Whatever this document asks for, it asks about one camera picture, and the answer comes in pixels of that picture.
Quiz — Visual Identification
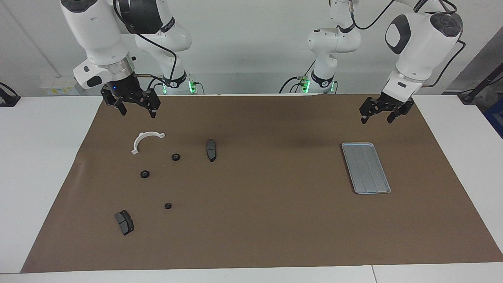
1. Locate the brown table mat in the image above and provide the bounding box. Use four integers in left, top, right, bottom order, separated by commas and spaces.
20, 94, 503, 274

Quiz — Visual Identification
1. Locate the black stand foot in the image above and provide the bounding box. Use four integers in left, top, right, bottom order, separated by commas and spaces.
458, 73, 503, 105

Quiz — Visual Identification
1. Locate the black base cable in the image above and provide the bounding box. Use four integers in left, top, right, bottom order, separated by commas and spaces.
279, 59, 316, 94

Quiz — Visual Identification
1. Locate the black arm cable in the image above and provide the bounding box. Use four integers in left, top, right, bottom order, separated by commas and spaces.
113, 0, 179, 89
350, 0, 466, 88

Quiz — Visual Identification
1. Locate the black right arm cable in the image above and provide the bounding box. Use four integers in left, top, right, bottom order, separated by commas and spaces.
113, 0, 179, 89

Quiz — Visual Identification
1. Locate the grey slotted brake pad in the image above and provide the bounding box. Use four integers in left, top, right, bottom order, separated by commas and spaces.
114, 210, 135, 236

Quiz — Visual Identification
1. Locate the silver metal tray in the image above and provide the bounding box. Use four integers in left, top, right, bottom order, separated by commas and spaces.
341, 142, 392, 195

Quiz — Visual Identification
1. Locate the white curved plastic bracket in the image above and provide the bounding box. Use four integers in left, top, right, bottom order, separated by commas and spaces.
131, 132, 166, 155

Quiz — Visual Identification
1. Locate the black table clamp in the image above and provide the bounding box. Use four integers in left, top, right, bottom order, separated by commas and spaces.
0, 82, 21, 107

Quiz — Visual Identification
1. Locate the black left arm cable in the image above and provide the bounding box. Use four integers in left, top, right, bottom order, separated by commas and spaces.
350, 0, 466, 88

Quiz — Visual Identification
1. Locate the blue crate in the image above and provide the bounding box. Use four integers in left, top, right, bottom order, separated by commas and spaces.
484, 98, 503, 139

